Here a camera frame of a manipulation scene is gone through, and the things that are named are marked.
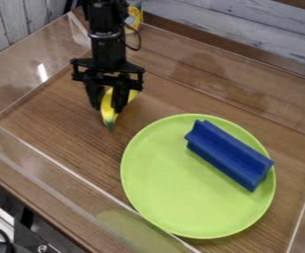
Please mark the yellow toy banana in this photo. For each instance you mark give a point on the yellow toy banana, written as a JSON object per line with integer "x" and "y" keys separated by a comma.
{"x": 107, "y": 111}

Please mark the green round plate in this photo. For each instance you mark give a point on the green round plate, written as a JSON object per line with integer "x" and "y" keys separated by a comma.
{"x": 179, "y": 192}

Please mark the clear acrylic corner bracket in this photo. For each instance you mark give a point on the clear acrylic corner bracket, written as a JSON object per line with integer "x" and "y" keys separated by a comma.
{"x": 78, "y": 31}

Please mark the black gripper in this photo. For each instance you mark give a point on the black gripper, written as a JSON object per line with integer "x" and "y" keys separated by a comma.
{"x": 124, "y": 78}

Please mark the yellow blue labelled can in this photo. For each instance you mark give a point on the yellow blue labelled can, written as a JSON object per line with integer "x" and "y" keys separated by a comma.
{"x": 135, "y": 13}

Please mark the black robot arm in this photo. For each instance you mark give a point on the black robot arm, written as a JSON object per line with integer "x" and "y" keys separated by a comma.
{"x": 107, "y": 67}

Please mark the clear acrylic tray wall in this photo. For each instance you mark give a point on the clear acrylic tray wall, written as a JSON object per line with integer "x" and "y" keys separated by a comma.
{"x": 88, "y": 215}

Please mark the blue foam block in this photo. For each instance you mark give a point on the blue foam block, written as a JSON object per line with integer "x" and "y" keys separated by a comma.
{"x": 234, "y": 158}

